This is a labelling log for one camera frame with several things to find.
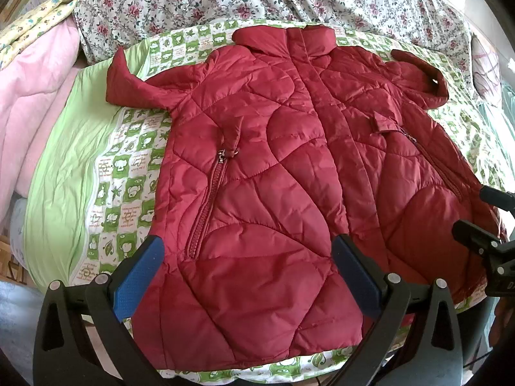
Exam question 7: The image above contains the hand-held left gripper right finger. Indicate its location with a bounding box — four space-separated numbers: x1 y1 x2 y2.
332 233 464 386

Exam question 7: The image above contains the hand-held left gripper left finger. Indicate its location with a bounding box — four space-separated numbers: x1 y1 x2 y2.
34 235 165 386

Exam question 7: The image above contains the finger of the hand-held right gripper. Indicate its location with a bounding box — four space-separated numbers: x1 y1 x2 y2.
451 219 503 256
481 186 515 214

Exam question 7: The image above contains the red quilted jacket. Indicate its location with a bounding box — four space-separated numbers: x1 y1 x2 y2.
105 24 508 372

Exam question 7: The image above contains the green checked printed bedsheet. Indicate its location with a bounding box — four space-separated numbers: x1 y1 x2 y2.
22 18 515 386

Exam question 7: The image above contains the pale printed pillow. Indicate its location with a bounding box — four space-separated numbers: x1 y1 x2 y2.
470 34 504 103

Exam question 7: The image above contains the pink blanket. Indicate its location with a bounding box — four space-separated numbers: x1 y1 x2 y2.
0 18 87 226

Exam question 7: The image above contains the yellow printed quilt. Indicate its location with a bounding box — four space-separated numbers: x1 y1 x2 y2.
0 0 87 65

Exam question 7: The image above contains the floral duvet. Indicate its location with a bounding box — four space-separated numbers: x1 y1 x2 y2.
72 0 475 65

